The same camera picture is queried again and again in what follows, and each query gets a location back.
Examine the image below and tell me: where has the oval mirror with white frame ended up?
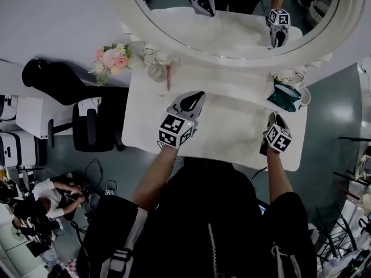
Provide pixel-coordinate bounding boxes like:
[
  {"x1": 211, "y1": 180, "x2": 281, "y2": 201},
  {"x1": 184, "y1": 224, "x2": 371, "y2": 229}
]
[{"x1": 97, "y1": 0, "x2": 368, "y2": 82}]

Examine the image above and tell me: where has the white cup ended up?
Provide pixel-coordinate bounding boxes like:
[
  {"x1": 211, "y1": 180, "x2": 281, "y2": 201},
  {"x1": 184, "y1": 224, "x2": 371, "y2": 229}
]
[{"x1": 298, "y1": 86, "x2": 312, "y2": 110}]

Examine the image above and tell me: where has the white and black wheeled machine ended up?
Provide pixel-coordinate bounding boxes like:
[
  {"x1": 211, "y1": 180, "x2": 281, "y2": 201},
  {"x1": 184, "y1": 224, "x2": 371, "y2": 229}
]
[
  {"x1": 0, "y1": 94, "x2": 19, "y2": 123},
  {"x1": 0, "y1": 130, "x2": 41, "y2": 168}
]

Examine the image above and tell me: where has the clear glass jar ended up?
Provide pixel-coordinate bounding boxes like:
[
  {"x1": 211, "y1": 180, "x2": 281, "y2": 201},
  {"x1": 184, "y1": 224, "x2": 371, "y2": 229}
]
[{"x1": 147, "y1": 63, "x2": 169, "y2": 84}]

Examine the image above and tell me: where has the dark green pouch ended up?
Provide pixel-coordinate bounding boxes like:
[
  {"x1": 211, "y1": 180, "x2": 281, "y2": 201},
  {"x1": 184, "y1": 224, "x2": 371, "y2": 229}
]
[{"x1": 266, "y1": 83, "x2": 303, "y2": 112}]

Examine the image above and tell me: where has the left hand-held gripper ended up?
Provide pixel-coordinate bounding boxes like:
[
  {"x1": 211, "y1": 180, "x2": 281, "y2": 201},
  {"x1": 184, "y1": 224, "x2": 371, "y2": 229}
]
[{"x1": 158, "y1": 90, "x2": 206, "y2": 149}]

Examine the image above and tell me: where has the person's right forearm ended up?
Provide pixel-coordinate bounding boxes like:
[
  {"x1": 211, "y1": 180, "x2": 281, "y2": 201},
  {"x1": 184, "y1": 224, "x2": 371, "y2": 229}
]
[{"x1": 265, "y1": 150, "x2": 294, "y2": 206}]

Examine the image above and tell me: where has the person's left forearm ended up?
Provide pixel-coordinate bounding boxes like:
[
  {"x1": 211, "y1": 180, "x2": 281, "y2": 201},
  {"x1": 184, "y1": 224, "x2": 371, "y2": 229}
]
[{"x1": 130, "y1": 145, "x2": 179, "y2": 213}]

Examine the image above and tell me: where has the pink stick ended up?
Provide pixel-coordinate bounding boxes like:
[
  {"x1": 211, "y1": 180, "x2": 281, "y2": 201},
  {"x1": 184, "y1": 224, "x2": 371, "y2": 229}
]
[{"x1": 165, "y1": 64, "x2": 173, "y2": 92}]

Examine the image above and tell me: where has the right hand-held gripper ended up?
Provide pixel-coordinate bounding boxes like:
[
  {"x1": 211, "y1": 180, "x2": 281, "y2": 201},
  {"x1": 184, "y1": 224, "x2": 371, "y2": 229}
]
[{"x1": 259, "y1": 111, "x2": 293, "y2": 156}]

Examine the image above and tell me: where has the pink flower bouquet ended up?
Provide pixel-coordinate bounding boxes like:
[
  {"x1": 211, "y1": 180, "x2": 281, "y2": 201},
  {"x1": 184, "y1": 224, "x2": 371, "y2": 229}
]
[{"x1": 88, "y1": 42, "x2": 134, "y2": 87}]

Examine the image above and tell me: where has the white cabinet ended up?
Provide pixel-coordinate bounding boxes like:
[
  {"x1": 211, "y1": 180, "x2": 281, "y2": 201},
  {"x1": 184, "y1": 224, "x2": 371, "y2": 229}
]
[{"x1": 15, "y1": 96, "x2": 50, "y2": 140}]

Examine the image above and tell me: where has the black metal rack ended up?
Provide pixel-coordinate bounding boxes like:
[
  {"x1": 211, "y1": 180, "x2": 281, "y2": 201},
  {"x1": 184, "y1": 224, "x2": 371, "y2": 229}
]
[{"x1": 315, "y1": 206, "x2": 371, "y2": 272}]

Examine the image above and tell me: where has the person's black jacket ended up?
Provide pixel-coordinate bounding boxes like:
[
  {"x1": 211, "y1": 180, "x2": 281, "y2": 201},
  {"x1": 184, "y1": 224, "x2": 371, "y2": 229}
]
[{"x1": 77, "y1": 156, "x2": 318, "y2": 278}]

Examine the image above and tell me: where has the black office chair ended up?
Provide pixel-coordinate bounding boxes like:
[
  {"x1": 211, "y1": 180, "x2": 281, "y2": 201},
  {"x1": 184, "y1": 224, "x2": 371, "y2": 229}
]
[{"x1": 21, "y1": 57, "x2": 130, "y2": 153}]

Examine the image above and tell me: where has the white vanity dressing table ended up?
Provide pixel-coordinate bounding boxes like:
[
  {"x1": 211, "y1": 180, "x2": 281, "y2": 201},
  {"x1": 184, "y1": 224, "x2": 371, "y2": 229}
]
[{"x1": 121, "y1": 64, "x2": 310, "y2": 173}]

